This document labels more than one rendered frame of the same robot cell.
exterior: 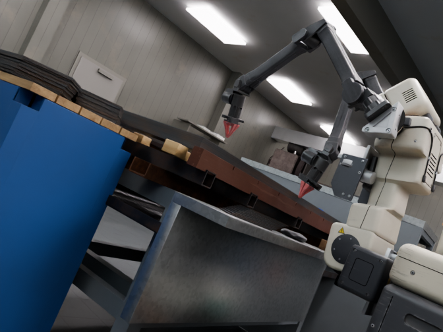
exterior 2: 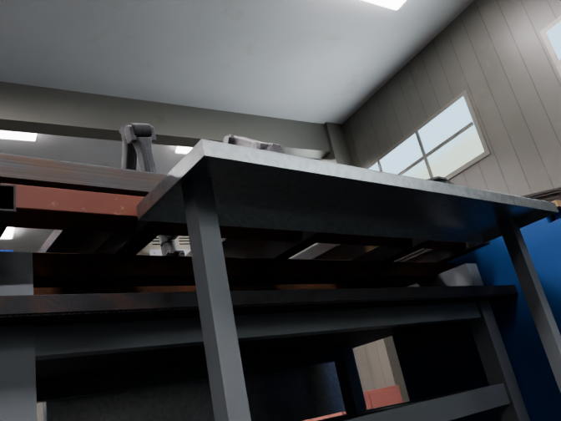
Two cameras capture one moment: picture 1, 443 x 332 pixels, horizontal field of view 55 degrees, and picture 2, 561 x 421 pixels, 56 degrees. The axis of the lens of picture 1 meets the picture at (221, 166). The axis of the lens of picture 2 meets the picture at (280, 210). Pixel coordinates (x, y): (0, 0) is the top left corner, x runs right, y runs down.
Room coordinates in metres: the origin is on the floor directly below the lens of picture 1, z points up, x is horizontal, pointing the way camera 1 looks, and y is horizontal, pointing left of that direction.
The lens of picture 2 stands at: (3.66, 0.44, 0.32)
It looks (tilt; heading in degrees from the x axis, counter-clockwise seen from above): 21 degrees up; 193
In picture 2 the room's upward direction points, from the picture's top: 12 degrees counter-clockwise
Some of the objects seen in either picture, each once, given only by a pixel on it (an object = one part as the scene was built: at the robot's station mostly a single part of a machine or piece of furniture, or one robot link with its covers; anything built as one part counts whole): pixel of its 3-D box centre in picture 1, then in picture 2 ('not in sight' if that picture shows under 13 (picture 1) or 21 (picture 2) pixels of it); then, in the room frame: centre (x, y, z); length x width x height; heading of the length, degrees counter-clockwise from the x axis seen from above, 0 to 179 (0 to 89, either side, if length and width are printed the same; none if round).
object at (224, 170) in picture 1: (297, 211); not in sight; (1.92, -0.39, 0.80); 1.62 x 0.04 x 0.06; 144
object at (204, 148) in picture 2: not in sight; (391, 210); (2.40, 0.43, 0.74); 1.20 x 0.26 x 0.03; 144
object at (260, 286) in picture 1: (256, 278); (230, 384); (1.74, -0.31, 0.48); 1.30 x 0.04 x 0.35; 144
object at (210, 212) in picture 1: (291, 242); not in sight; (1.69, -0.37, 0.67); 1.30 x 0.20 x 0.03; 144
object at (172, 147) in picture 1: (175, 149); not in sight; (1.33, 0.15, 0.79); 0.06 x 0.05 x 0.04; 54
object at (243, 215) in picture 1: (247, 214); not in sight; (1.42, -0.14, 0.70); 0.39 x 0.12 x 0.04; 144
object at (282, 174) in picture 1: (333, 197); not in sight; (2.99, -0.81, 1.03); 1.30 x 0.60 x 0.04; 54
